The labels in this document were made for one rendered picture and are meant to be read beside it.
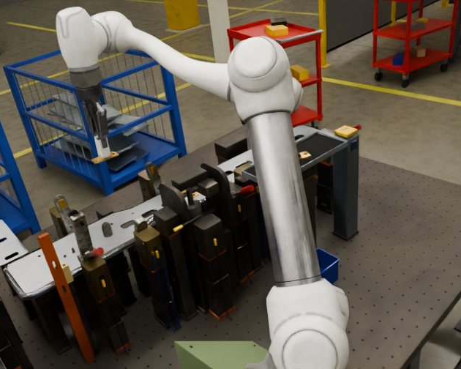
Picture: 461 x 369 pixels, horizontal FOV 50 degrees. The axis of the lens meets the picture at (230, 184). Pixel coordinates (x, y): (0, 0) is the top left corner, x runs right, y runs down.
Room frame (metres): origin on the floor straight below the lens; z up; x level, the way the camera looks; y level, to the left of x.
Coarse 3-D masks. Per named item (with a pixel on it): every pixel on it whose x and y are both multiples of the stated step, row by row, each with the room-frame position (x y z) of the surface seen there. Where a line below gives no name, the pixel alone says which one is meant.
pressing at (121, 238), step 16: (304, 128) 1.99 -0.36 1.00; (240, 160) 1.77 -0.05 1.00; (144, 208) 1.50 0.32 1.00; (160, 208) 1.48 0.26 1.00; (96, 224) 1.43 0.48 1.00; (64, 240) 1.36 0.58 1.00; (96, 240) 1.34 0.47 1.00; (112, 240) 1.32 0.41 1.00; (128, 240) 1.31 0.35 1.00; (32, 256) 1.29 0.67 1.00; (112, 256) 1.25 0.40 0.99; (16, 272) 1.22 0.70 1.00; (32, 272) 1.21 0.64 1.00; (48, 272) 1.20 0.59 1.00; (80, 272) 1.19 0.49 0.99; (16, 288) 1.15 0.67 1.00; (32, 288) 1.13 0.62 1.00; (48, 288) 1.13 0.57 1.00
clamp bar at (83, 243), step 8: (72, 216) 1.17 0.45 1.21; (80, 216) 1.15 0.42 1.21; (72, 224) 1.15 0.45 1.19; (80, 224) 1.14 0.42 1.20; (80, 232) 1.15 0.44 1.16; (88, 232) 1.16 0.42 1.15; (80, 240) 1.15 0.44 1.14; (88, 240) 1.16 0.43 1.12; (80, 248) 1.15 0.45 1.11; (88, 248) 1.16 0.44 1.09
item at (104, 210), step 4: (104, 204) 1.58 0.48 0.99; (96, 208) 1.56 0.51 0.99; (100, 208) 1.56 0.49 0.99; (104, 208) 1.55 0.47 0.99; (108, 208) 1.55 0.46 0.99; (96, 212) 1.55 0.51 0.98; (100, 212) 1.52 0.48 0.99; (104, 212) 1.52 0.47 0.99; (108, 212) 1.52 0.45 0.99; (112, 212) 1.52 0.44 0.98; (100, 216) 1.52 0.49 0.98; (104, 216) 1.50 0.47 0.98; (112, 224) 1.51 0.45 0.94; (124, 256) 1.53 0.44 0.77; (124, 260) 1.53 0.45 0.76; (128, 264) 1.53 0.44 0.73; (128, 268) 1.53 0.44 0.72
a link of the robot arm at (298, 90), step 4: (296, 84) 1.18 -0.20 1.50; (300, 84) 1.19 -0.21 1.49; (296, 88) 1.17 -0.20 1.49; (300, 88) 1.18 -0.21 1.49; (296, 92) 1.16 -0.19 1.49; (300, 92) 1.17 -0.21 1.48; (232, 96) 1.21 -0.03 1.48; (296, 96) 1.16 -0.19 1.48; (300, 96) 1.17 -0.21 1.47; (232, 100) 1.22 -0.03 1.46; (296, 100) 1.16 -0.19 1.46; (300, 100) 1.17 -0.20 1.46; (296, 104) 1.16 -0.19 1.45; (296, 108) 1.17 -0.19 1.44
